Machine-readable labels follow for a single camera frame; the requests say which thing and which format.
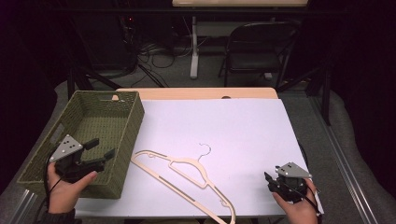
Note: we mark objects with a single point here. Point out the person's right hand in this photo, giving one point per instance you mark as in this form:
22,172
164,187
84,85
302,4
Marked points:
297,209

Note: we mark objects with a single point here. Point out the beige desk top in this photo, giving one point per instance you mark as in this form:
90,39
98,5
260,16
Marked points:
239,2

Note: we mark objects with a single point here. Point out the metal floor rail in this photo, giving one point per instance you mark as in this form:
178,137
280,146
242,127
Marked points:
23,207
342,161

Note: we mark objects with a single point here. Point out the white table sheet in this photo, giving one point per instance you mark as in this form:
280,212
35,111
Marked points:
236,130

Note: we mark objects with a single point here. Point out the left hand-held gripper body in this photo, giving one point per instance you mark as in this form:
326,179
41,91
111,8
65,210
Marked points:
67,148

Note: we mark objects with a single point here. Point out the green woven basket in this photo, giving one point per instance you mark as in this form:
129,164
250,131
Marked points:
93,124

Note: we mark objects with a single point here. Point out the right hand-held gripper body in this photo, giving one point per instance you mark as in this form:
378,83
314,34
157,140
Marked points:
291,179

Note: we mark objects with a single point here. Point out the black folding chair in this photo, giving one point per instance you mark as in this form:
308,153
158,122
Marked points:
258,59

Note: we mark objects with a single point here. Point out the person's left hand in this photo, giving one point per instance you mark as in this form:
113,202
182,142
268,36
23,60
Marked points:
66,191

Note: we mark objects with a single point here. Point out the beige plastic hanger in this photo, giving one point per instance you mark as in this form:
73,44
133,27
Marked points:
186,163

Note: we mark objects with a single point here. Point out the black metal stand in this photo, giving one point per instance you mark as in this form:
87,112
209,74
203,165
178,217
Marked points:
323,93
81,77

